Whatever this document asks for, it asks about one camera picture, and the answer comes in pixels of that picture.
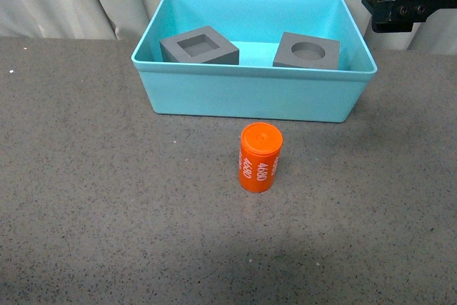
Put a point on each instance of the gray cube with round recess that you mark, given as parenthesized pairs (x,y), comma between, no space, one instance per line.
(307,52)

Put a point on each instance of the gray cube with square recess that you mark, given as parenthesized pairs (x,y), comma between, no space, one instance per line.
(203,45)

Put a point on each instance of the orange cylinder with white numbers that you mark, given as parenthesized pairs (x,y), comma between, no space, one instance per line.
(260,147)

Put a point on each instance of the light blue plastic box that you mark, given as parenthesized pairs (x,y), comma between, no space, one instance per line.
(255,88)

